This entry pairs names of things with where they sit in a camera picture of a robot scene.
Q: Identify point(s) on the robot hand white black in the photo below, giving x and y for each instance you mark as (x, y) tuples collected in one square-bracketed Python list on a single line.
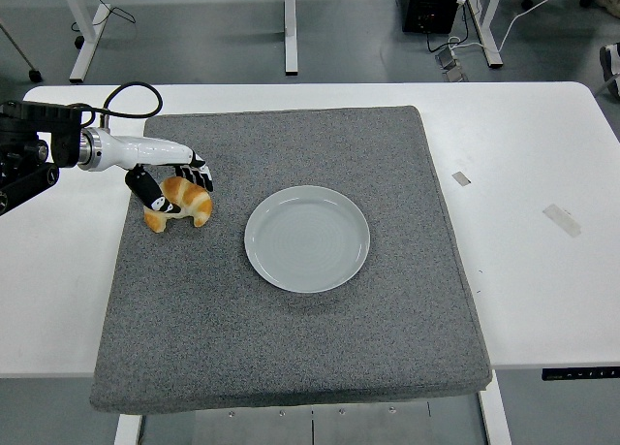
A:
[(145, 151)]

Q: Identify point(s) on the croissant bread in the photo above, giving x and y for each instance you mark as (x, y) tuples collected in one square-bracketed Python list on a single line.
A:
[(194, 202)]

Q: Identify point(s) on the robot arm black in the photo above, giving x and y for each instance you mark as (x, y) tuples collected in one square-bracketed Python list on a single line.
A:
[(29, 120)]

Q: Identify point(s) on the grey round plate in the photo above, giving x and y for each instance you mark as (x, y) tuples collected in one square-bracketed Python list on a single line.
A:
[(307, 239)]

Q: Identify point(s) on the grey metal plate with screws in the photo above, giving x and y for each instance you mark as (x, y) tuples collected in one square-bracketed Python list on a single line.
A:
[(339, 425)]

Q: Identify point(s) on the thin stand with caster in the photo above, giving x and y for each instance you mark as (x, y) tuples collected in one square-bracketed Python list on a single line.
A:
[(35, 74)]

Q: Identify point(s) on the white desk leg with foot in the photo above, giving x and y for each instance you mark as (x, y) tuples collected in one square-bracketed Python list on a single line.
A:
[(82, 23)]

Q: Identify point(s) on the white desk leg straight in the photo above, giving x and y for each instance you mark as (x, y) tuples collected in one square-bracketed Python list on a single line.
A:
[(289, 28)]

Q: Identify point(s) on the grey speckled mat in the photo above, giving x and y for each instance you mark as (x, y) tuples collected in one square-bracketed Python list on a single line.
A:
[(290, 338)]

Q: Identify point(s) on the grey foot pedal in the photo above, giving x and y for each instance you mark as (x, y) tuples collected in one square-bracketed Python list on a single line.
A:
[(446, 59), (456, 74)]

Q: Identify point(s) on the black computer tower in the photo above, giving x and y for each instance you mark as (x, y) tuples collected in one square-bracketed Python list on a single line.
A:
[(428, 9)]

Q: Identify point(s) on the small clear tape piece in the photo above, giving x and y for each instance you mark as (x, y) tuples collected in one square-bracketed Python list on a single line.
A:
[(461, 179)]

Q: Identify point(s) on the white desk leg slanted foot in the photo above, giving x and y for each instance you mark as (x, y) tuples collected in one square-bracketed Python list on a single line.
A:
[(490, 33)]

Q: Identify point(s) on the large clear tape piece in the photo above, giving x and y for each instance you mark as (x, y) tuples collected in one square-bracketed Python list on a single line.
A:
[(562, 220)]

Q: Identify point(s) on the person's shoe dark white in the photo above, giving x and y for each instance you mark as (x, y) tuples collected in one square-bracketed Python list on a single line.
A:
[(610, 67)]

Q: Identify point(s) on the black table control panel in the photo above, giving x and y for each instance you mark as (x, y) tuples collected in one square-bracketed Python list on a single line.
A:
[(581, 373)]

